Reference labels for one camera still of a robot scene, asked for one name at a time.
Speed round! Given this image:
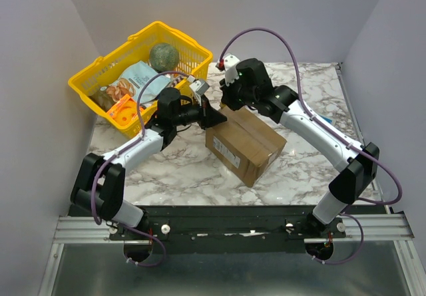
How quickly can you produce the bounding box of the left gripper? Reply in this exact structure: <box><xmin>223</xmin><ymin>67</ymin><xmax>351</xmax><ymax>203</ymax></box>
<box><xmin>172</xmin><ymin>94</ymin><xmax>227</xmax><ymax>130</ymax></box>

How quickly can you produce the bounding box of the brown cardboard express box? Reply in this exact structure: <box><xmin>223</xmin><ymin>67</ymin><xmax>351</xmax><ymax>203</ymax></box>
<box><xmin>206</xmin><ymin>106</ymin><xmax>287</xmax><ymax>188</ymax></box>

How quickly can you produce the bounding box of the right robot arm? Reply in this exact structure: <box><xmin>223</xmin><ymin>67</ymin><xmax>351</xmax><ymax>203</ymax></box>
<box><xmin>218</xmin><ymin>55</ymin><xmax>379</xmax><ymax>237</ymax></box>

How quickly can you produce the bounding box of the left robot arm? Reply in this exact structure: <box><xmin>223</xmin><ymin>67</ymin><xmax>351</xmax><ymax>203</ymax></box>
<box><xmin>71</xmin><ymin>88</ymin><xmax>227</xmax><ymax>239</ymax></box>

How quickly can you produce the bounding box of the blue white product box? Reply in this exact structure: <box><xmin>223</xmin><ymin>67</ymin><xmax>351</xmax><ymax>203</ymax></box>
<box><xmin>321</xmin><ymin>116</ymin><xmax>335</xmax><ymax>125</ymax></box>

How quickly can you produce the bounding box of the green melon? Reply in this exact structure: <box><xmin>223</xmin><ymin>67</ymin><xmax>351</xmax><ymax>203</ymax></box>
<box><xmin>149</xmin><ymin>43</ymin><xmax>180</xmax><ymax>73</ymax></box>

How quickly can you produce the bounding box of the orange toy package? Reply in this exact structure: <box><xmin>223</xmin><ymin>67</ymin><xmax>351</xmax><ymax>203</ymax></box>
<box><xmin>107</xmin><ymin>94</ymin><xmax>138</xmax><ymax>127</ymax></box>

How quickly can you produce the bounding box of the light blue snack bag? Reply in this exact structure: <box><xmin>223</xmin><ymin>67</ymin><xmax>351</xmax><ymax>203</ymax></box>
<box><xmin>101</xmin><ymin>61</ymin><xmax>170</xmax><ymax>103</ymax></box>

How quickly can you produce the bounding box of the yellow plastic shopping basket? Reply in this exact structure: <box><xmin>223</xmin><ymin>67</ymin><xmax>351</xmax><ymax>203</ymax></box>
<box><xmin>69</xmin><ymin>21</ymin><xmax>212</xmax><ymax>138</ymax></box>

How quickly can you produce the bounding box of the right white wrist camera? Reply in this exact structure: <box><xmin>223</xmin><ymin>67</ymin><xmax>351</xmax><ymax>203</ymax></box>
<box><xmin>216</xmin><ymin>53</ymin><xmax>240</xmax><ymax>86</ymax></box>

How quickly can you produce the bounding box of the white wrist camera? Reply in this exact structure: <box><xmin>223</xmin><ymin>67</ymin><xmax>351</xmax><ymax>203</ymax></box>
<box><xmin>187</xmin><ymin>75</ymin><xmax>210</xmax><ymax>103</ymax></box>
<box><xmin>216</xmin><ymin>53</ymin><xmax>240</xmax><ymax>86</ymax></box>

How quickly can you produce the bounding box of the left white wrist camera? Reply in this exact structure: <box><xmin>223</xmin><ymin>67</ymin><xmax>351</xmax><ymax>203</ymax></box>
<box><xmin>187</xmin><ymin>75</ymin><xmax>210</xmax><ymax>103</ymax></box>

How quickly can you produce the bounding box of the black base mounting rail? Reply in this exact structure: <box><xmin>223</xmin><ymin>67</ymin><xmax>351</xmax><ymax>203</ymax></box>
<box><xmin>103</xmin><ymin>205</ymin><xmax>348</xmax><ymax>257</ymax></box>

